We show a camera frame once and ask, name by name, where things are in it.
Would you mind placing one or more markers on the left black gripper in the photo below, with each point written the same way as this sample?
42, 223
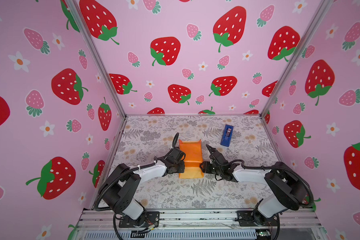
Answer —
182, 168

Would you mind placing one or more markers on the right aluminium corner post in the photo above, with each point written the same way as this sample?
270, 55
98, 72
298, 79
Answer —
312, 27

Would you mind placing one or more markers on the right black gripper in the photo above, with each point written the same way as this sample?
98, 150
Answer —
204, 166

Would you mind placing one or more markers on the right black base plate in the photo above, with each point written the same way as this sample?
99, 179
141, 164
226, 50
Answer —
255, 219

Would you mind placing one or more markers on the aluminium front frame rail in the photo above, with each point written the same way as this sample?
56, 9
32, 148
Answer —
200, 224

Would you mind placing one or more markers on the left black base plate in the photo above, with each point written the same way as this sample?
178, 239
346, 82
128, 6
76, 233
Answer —
146, 220

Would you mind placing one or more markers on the aluminium corner post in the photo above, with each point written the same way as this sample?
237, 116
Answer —
78, 17
312, 27

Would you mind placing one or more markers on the left aluminium corner post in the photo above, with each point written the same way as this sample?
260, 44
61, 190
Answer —
78, 17

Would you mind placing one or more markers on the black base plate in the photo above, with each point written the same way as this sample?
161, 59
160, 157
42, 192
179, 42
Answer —
146, 220
255, 219

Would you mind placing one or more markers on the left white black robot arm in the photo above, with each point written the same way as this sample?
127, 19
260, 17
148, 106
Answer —
118, 191

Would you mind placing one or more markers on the blue tape dispenser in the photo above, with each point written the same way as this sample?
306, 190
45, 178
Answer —
227, 135

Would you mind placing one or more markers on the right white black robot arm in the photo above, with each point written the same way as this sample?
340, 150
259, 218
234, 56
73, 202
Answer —
288, 188

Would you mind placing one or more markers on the orange yellow wrapping paper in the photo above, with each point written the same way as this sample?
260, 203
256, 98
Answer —
193, 159

